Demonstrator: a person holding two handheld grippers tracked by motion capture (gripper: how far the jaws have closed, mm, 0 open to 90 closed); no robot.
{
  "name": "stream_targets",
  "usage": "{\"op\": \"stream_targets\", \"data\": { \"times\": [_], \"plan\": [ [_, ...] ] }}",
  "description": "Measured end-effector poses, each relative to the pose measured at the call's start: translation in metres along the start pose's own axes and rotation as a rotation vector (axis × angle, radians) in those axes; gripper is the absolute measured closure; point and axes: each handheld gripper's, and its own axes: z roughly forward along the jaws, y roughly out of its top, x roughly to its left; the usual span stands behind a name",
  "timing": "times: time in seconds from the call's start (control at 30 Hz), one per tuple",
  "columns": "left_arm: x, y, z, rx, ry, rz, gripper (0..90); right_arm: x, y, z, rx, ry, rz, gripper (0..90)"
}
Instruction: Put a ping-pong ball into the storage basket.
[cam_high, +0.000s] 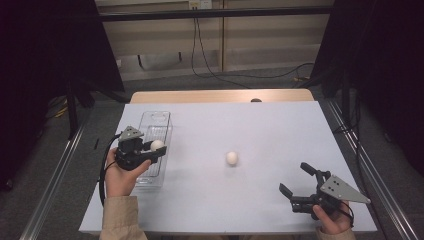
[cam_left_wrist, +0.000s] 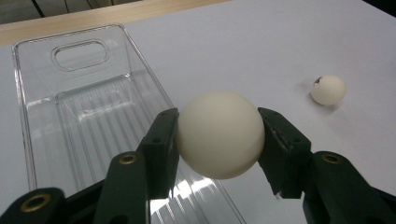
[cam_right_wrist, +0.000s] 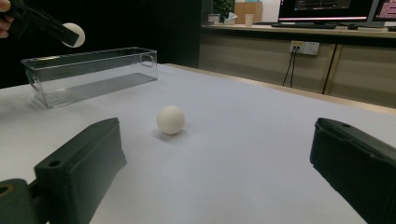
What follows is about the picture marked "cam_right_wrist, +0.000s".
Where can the clear plastic container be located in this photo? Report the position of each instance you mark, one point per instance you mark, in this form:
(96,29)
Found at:
(93,77)

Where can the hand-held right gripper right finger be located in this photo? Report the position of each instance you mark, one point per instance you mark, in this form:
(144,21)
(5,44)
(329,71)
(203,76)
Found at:
(358,168)

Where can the black curtain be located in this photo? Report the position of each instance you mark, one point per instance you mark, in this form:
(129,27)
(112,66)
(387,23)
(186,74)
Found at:
(124,28)

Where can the white wall socket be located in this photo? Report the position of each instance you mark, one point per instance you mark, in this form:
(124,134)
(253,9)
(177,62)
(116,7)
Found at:
(304,47)

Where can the large black monitor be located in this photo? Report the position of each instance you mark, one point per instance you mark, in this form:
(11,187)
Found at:
(327,9)

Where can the brown cardboard box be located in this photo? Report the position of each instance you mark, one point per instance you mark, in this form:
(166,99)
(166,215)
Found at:
(246,8)

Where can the white paper cup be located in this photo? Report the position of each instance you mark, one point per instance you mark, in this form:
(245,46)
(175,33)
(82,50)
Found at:
(249,19)

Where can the small black monitor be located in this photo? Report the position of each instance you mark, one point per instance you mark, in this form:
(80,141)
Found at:
(386,9)

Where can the tissue box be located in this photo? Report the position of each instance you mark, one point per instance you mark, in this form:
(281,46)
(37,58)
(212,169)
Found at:
(230,19)

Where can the black keyboard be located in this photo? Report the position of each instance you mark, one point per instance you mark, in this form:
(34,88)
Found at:
(303,25)

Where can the white table tennis ball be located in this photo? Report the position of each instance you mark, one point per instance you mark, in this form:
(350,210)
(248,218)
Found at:
(77,31)
(170,119)

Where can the green plant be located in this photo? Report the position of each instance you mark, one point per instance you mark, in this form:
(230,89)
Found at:
(222,7)

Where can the white table cover sheet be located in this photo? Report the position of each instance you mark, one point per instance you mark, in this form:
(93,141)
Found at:
(233,140)

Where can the beige wooden cabinet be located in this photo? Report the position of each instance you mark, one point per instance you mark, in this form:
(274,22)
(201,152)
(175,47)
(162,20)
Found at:
(264,62)

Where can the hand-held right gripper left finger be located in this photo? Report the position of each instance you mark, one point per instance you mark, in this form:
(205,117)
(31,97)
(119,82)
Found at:
(81,174)

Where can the black computer mouse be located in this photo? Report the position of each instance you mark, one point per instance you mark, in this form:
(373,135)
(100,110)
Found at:
(352,27)

